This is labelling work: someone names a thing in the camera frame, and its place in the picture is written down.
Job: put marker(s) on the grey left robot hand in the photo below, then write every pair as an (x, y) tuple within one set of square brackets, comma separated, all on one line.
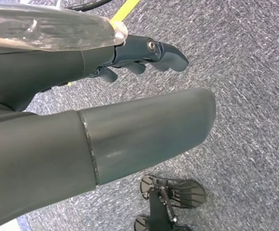
[(130, 137)]

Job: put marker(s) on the black robot leg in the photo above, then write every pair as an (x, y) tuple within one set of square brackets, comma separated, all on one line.
[(157, 213)]

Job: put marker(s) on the black robot foot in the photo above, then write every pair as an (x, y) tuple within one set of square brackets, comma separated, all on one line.
[(140, 223), (190, 193)]

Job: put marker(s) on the yellow floor tape square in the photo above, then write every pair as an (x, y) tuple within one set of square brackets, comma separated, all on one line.
[(125, 9)]

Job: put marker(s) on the clear plastic cover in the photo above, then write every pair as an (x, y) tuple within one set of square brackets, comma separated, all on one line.
[(45, 28)]

